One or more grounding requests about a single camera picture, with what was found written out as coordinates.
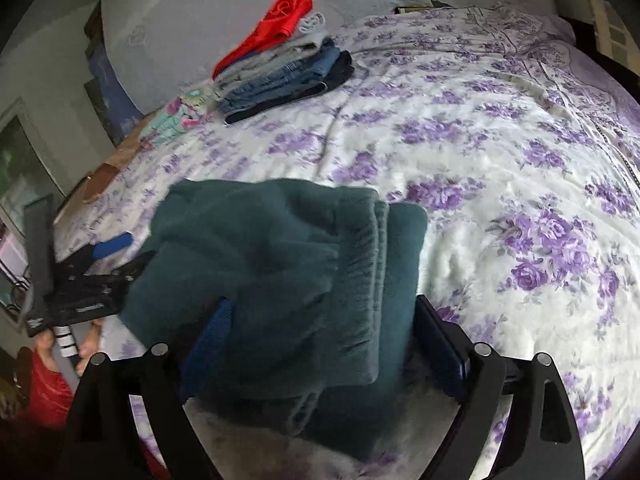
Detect red folded garment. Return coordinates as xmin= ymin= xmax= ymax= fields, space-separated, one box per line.
xmin=212 ymin=0 xmax=314 ymax=79

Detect floral turquoise folded blanket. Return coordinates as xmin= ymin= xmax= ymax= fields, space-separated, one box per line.
xmin=139 ymin=82 xmax=216 ymax=150

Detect teal fleece pants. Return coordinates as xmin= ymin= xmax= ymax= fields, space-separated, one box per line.
xmin=120 ymin=179 xmax=427 ymax=460

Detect blue folded jeans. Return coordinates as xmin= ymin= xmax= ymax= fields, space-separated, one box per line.
xmin=217 ymin=39 xmax=341 ymax=115

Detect dark navy folded pants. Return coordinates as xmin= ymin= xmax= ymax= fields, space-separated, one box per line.
xmin=217 ymin=42 xmax=354 ymax=125

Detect purple floral bed sheet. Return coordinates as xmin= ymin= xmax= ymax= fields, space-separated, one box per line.
xmin=56 ymin=4 xmax=639 ymax=479

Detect brown cardboard piece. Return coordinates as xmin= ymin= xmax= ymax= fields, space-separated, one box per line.
xmin=54 ymin=110 xmax=158 ymax=223

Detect beige checked curtain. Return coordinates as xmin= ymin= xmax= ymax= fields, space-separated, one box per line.
xmin=572 ymin=0 xmax=639 ymax=74

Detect window with white frame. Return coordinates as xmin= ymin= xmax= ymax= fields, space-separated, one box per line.
xmin=1 ymin=99 xmax=64 ymax=327

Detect blue patterned board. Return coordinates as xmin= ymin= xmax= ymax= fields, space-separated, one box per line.
xmin=88 ymin=41 xmax=143 ymax=146

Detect person's left hand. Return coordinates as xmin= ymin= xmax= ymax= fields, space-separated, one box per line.
xmin=34 ymin=317 xmax=104 ymax=377

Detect grey folded garment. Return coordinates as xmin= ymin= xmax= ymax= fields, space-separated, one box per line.
xmin=212 ymin=11 xmax=329 ymax=92

